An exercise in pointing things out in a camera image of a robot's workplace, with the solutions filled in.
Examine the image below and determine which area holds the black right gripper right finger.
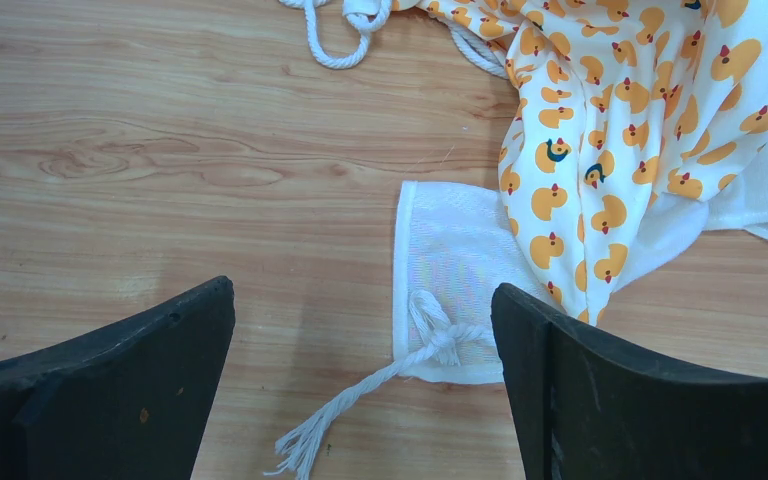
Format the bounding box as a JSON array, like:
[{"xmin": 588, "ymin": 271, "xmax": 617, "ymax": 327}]
[{"xmin": 491, "ymin": 283, "xmax": 768, "ymax": 479}]

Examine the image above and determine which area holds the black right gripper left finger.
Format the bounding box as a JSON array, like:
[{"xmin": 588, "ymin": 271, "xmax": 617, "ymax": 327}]
[{"xmin": 0, "ymin": 276, "xmax": 235, "ymax": 479}]

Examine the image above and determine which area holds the yellow duck print blanket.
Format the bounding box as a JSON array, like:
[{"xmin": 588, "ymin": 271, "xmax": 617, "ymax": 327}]
[{"xmin": 393, "ymin": 1, "xmax": 768, "ymax": 359}]

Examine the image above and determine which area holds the white rope tie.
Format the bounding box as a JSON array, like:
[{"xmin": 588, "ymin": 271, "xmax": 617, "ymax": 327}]
[{"xmin": 270, "ymin": 289, "xmax": 496, "ymax": 479}]

